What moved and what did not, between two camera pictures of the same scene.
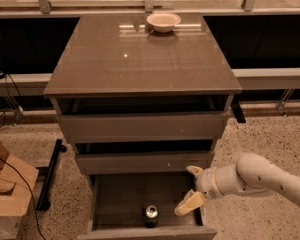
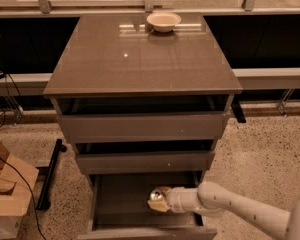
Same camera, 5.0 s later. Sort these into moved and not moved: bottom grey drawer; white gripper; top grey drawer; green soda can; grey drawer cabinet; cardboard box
Moved: white gripper; green soda can
Not moved: grey drawer cabinet; top grey drawer; cardboard box; bottom grey drawer
